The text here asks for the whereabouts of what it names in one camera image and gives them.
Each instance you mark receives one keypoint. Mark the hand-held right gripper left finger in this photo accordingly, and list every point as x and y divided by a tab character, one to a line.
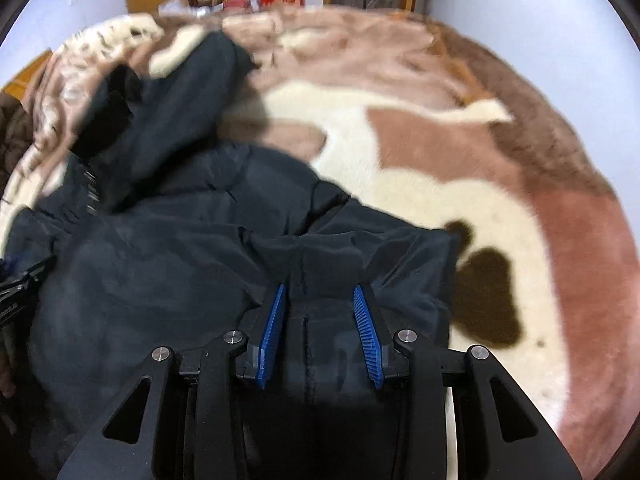
272	330

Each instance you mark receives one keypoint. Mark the clear plastic bag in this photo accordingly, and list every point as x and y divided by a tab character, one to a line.
177	7

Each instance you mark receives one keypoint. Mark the black puffer jacket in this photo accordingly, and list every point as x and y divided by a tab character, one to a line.
190	240

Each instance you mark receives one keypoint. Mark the paw print plush blanket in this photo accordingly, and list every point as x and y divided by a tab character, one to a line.
430	150

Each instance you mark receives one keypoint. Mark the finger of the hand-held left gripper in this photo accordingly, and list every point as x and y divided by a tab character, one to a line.
36	269

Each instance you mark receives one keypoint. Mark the brown puffer jacket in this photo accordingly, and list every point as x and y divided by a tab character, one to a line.
11	135

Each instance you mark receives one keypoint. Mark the wooden headboard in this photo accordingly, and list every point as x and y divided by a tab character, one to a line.
25	77

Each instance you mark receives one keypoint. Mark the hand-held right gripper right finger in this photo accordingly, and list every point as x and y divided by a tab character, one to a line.
367	330

